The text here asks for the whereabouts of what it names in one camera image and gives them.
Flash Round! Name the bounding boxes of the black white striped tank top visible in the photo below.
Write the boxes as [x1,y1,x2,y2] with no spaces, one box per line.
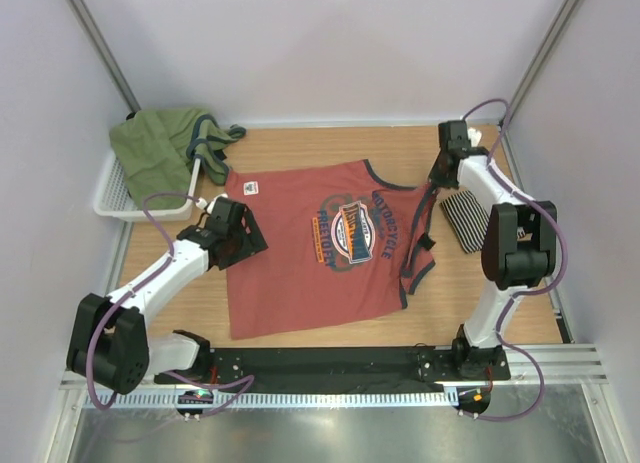
[440,190,489,254]

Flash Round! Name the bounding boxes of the salmon red tank top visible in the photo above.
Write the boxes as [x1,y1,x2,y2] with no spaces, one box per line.
[225,160,438,340]

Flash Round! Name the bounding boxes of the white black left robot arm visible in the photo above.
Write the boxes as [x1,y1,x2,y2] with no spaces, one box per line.
[66,195,268,395]

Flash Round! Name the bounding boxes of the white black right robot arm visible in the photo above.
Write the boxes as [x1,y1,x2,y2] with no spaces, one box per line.
[429,120,557,380]

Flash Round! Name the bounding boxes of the green tank top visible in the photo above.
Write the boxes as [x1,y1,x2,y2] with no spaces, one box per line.
[109,107,247,210]

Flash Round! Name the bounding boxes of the white plastic basket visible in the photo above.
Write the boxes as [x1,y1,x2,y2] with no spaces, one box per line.
[93,151,193,223]

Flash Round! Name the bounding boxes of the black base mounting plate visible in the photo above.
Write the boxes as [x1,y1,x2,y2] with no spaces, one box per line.
[178,343,511,394]

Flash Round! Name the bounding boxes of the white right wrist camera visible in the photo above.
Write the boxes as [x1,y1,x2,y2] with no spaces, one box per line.
[467,127,482,147]

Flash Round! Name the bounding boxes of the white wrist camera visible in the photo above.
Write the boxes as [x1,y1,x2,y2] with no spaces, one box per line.
[195,193,228,214]
[467,127,482,147]

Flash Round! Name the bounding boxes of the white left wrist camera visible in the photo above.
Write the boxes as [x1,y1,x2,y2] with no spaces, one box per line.
[195,193,228,214]

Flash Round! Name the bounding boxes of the slotted grey cable duct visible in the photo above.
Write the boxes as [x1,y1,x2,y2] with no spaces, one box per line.
[111,387,458,409]

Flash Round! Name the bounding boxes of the aluminium frame rail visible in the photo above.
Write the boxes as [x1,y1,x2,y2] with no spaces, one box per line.
[59,347,609,392]

